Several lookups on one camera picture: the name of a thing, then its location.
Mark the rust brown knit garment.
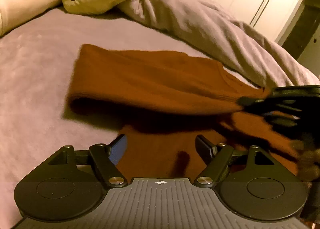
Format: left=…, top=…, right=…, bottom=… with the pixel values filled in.
left=67, top=44, right=297, bottom=180

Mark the dark wooden door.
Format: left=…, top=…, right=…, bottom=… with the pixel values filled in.
left=282, top=0, right=319, bottom=60

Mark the lilac fleece blanket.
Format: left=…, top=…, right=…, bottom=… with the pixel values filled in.
left=118, top=0, right=319, bottom=88

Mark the lilac bed sheet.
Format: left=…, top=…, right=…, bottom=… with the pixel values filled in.
left=0, top=6, right=253, bottom=229

